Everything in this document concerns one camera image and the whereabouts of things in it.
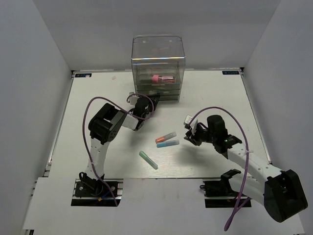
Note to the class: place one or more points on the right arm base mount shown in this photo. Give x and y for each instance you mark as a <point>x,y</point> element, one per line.
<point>218,193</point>

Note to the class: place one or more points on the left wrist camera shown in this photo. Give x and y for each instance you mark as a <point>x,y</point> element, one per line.
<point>132,99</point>

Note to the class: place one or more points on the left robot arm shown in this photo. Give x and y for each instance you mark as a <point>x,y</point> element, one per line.
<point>105,125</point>

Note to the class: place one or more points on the clear drawer organizer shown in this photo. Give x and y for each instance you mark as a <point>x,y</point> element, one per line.
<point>158,54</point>

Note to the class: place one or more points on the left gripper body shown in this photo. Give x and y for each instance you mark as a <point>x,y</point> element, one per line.
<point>149,107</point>

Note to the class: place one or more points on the orange capped highlighter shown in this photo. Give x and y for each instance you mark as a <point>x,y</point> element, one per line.
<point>166,137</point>

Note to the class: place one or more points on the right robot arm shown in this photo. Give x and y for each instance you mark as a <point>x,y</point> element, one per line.
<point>280,192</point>

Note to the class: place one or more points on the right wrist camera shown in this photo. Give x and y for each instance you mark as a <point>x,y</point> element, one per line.
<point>190,123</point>

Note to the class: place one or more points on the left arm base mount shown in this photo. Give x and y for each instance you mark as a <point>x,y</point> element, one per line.
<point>83,196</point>

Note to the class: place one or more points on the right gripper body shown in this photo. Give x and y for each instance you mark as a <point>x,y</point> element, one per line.
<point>203,134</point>

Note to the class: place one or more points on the blue capped highlighter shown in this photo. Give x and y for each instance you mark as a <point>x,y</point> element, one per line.
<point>167,143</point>

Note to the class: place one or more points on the green capped highlighter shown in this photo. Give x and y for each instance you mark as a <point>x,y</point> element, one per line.
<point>144,156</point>

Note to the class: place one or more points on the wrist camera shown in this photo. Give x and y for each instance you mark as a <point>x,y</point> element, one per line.
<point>132,99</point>
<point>190,123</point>

